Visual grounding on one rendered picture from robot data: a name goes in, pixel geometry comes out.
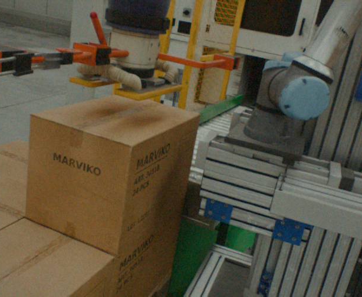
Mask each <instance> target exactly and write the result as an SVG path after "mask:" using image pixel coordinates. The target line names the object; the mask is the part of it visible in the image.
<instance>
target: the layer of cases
mask: <svg viewBox="0 0 362 297"><path fill-rule="evenodd" d="M28 145H29V143H28V142H26V141H22V140H16V141H12V142H10V143H6V144H2V145H0V297H148V296H149V295H150V293H151V292H152V291H153V290H154V288H155V287H156V286H157V285H158V284H159V283H160V282H161V281H162V279H163V278H164V277H165V276H166V275H167V274H168V273H169V272H170V270H171V269H172V264H173V258H174V254H175V249H176V242H177V236H178V233H179V226H180V221H181V217H182V211H183V205H184V201H185V197H184V198H183V199H182V200H181V201H180V202H179V203H177V204H176V205H175V206H174V207H172V208H171V209H170V210H169V211H168V212H167V213H166V214H165V215H163V216H162V217H161V218H160V219H159V220H158V221H157V222H156V223H154V224H153V225H152V226H151V227H149V228H148V229H147V230H146V231H145V232H144V233H143V234H142V235H140V236H139V237H138V238H137V239H136V240H135V241H134V242H132V243H131V244H130V245H129V246H128V247H126V248H125V250H123V251H122V252H121V253H120V254H118V255H117V256H116V255H113V254H111V253H108V252H106V251H104V250H101V249H99V248H97V247H94V246H92V245H89V244H87V243H85V242H82V241H80V240H78V239H75V238H73V237H71V236H68V235H65V234H63V233H61V232H58V231H56V230H54V229H51V228H49V227H46V226H44V225H42V224H39V223H37V222H35V221H32V220H30V219H27V218H26V217H25V201H26V189H27V167H28Z"/></svg>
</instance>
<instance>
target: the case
mask: <svg viewBox="0 0 362 297"><path fill-rule="evenodd" d="M199 121H200V114H199V113H194V112H192V111H188V110H184V109H181V108H176V107H172V106H169V105H166V104H161V103H157V102H154V101H150V100H142V101H136V100H132V99H129V98H126V97H122V96H119V95H111V96H108V97H103V98H98V99H95V100H90V101H85V102H82V103H77V104H72V105H66V106H63V107H58V108H53V109H50V110H45V111H40V112H37V113H32V114H30V122H29V145H28V167H27V189H26V201H25V217H26V218H27V219H30V220H32V221H35V222H37V223H39V224H42V225H44V226H46V227H49V228H51V229H54V230H56V231H58V232H61V233H63V234H65V235H68V236H71V237H73V238H75V239H78V240H80V241H82V242H85V243H87V244H89V245H92V246H94V247H97V248H99V249H101V250H104V251H106V252H108V253H111V254H113V255H116V256H117V255H118V254H120V253H121V252H122V251H123V250H125V248H126V247H128V246H129V245H130V244H131V243H132V242H134V241H135V240H136V239H137V238H138V237H139V236H140V235H142V234H143V233H144V232H145V231H146V230H147V229H148V228H149V227H151V226H152V225H153V224H154V223H156V222H157V221H158V220H159V219H160V218H161V217H162V216H163V215H165V214H166V213H167V212H168V211H169V210H170V209H171V208H172V207H174V206H175V205H176V204H177V203H179V202H180V201H181V200H182V199H183V198H184V197H185V196H186V191H187V184H188V181H189V175H190V168H191V165H192V159H193V153H194V149H195V143H196V137H197V133H198V127H199Z"/></svg>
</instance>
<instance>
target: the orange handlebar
mask: <svg viewBox="0 0 362 297"><path fill-rule="evenodd" d="M54 51H58V52H73V53H74V55H73V58H74V59H73V62H82V60H89V59H91V57H92V54H91V53H90V52H82V51H80V50H79V49H73V48H72V49H70V48H56V50H54ZM128 55H129V52H128V50H118V51H111V54H110V58H114V57H127V56H128ZM158 59H160V60H165V61H170V62H175V63H178V64H183V65H187V66H191V67H195V68H202V69H207V68H213V67H220V66H223V65H225V62H226V61H225V60H214V61H206V62H200V61H195V60H190V59H187V58H182V57H177V56H174V55H169V54H164V53H161V52H160V53H158ZM43 60H44V58H43V56H40V57H34V58H32V64H36V63H42V62H43Z"/></svg>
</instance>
